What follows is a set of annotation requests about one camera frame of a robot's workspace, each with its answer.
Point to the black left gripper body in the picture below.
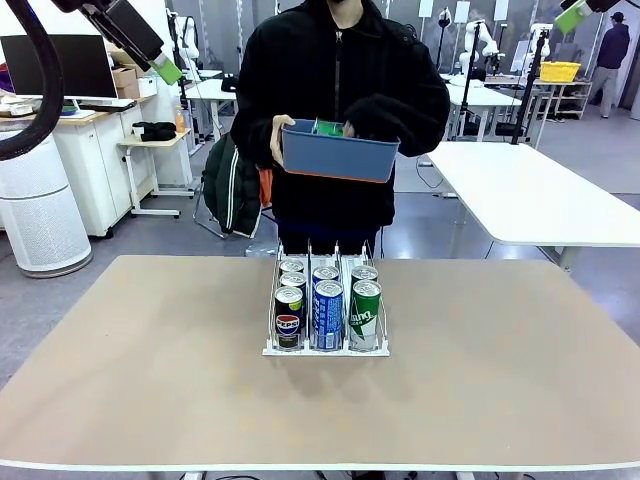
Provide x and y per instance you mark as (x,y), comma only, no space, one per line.
(130,32)

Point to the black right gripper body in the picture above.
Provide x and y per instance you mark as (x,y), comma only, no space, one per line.
(602,4)

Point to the green cider can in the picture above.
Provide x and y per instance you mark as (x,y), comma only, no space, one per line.
(364,272)
(330,128)
(365,315)

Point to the blue plastic bin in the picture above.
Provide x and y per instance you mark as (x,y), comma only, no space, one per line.
(335,155)

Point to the black Pepsi can lime top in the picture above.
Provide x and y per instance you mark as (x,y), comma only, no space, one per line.
(289,325)

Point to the person's right forearm black sleeve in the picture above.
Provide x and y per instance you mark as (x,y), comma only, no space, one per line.
(250,145)

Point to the person's left forearm black sleeve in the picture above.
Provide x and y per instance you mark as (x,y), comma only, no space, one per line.
(415,135)

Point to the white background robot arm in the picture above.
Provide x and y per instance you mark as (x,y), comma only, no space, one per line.
(472,32)
(189,40)
(542,30)

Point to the blue beverage can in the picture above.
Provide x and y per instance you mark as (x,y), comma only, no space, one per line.
(325,273)
(327,315)

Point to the white can dispenser rack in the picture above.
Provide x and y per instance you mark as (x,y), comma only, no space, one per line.
(325,351)

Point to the person's right hand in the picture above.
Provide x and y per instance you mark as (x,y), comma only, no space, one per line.
(276,140)

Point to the brown cardboard box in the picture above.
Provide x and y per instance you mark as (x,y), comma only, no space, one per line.
(129,92)
(114,55)
(124,79)

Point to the small white box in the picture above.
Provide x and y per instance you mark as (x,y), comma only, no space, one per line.
(147,90)

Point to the white background desk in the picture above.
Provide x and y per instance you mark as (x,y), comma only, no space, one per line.
(205,90)

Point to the background person dark clothes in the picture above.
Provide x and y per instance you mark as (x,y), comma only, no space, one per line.
(612,50)

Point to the orange bottle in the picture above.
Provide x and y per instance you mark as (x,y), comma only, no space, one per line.
(180,122)

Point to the yellow plastic crate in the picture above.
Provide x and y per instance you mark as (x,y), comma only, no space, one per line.
(560,73)

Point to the black computer monitor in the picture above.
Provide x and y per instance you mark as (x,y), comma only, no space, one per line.
(85,65)

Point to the black object on desk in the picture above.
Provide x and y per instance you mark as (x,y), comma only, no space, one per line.
(230,82)

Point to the black cloth bundle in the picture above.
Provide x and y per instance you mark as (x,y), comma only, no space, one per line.
(157,132)

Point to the wooden shelf table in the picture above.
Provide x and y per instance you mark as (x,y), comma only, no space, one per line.
(575,86)

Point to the white cup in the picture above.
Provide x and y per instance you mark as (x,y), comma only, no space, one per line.
(137,131)

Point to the black keyboard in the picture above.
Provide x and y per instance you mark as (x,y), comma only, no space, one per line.
(107,106)

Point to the black tripod stand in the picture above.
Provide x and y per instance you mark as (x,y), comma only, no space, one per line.
(526,100)

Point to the green and blue bowl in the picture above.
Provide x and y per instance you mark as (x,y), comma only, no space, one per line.
(72,111)

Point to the white side table wood top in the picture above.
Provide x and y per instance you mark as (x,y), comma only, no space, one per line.
(131,180)

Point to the white background table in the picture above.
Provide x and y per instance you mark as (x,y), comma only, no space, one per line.
(475,95)

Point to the black light stand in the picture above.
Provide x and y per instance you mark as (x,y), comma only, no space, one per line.
(444,20)

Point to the white desk cabinet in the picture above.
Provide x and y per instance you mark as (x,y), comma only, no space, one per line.
(85,165)

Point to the dark green striped jacket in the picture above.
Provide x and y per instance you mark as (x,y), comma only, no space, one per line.
(230,190)

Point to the purple object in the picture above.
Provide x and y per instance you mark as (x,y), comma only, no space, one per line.
(4,80)

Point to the person in black jacket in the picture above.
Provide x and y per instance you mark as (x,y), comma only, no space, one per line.
(310,65)

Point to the orange bag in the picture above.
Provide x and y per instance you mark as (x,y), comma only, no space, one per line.
(265,187)

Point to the large white table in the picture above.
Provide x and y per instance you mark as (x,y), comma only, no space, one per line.
(525,190)

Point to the white air purifier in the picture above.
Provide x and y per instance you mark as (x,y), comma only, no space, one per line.
(40,210)

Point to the white wall panel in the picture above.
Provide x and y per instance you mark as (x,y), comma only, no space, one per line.
(426,9)
(501,11)
(462,12)

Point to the metal chair frame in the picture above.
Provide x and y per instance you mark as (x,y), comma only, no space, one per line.
(209,228)

